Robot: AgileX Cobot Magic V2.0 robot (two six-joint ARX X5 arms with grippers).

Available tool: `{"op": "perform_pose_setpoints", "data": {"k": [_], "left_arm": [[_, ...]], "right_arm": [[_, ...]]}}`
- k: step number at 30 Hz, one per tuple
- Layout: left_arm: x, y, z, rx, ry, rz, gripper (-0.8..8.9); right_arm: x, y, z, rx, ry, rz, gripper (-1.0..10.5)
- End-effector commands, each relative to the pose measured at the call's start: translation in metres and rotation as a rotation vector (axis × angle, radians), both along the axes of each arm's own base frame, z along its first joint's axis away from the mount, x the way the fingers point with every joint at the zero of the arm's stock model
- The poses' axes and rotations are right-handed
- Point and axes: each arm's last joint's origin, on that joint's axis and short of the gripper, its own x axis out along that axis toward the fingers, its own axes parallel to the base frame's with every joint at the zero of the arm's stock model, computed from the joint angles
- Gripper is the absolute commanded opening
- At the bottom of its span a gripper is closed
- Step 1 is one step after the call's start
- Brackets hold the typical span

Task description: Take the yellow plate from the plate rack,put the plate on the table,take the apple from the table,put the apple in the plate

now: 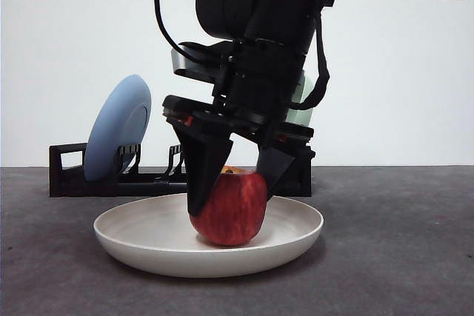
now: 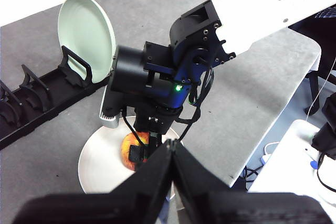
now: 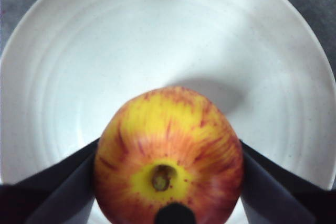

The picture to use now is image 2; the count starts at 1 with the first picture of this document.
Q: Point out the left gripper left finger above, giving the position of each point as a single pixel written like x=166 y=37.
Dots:
x=118 y=205

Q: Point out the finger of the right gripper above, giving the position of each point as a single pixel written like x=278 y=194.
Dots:
x=155 y=142
x=137 y=154

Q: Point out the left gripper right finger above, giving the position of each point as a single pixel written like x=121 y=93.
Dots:
x=223 y=205

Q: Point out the red apple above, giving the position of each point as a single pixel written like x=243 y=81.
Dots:
x=126 y=142

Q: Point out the pale yellow plate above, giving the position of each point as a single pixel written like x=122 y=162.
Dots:
x=102 y=161

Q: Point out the black plate rack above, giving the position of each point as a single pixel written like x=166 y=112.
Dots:
x=39 y=108

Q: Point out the green plate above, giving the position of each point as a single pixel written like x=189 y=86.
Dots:
x=84 y=30

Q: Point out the blue round sticker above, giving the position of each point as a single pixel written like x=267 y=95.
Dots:
x=314 y=165

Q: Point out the black table leg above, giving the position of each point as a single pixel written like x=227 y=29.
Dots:
x=315 y=90

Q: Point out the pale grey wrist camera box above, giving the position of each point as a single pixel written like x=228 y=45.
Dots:
x=110 y=119

